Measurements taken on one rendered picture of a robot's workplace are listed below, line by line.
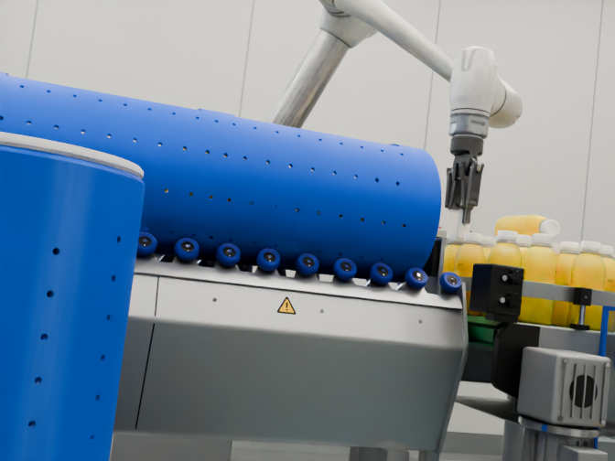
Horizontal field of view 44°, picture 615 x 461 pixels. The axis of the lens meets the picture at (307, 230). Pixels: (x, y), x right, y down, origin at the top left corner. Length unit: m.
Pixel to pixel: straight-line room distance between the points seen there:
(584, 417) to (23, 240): 0.97
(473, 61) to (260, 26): 2.83
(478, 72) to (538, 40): 3.43
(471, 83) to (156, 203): 0.80
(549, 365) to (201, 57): 3.35
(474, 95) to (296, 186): 0.57
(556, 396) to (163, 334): 0.67
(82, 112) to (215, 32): 3.14
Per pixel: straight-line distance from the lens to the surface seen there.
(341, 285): 1.41
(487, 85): 1.78
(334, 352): 1.40
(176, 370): 1.35
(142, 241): 1.33
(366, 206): 1.40
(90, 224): 0.80
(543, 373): 1.38
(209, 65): 4.39
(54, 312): 0.79
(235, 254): 1.36
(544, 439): 1.38
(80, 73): 4.32
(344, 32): 2.19
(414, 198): 1.44
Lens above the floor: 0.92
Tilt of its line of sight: 4 degrees up
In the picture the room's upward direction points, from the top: 7 degrees clockwise
